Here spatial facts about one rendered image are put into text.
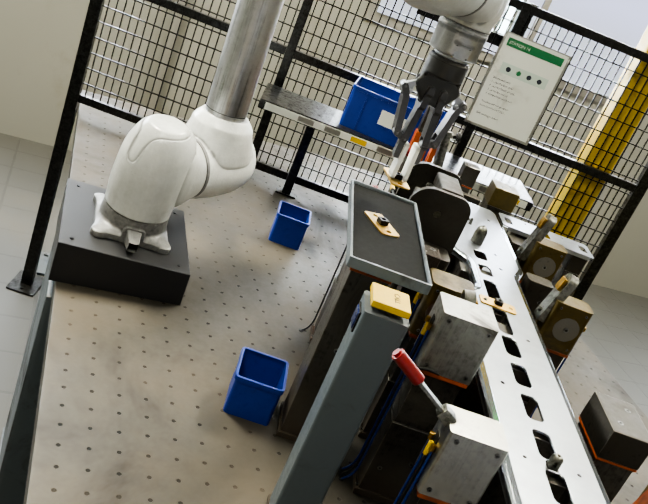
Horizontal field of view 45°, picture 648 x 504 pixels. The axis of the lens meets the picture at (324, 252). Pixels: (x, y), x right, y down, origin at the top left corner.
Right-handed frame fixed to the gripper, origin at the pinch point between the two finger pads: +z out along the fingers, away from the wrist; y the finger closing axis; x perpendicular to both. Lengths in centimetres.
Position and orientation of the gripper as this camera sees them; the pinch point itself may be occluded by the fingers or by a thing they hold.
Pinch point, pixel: (404, 160)
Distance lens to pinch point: 147.0
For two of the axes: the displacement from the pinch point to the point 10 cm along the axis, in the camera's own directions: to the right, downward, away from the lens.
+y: 9.3, 2.7, 2.6
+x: -1.1, -4.6, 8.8
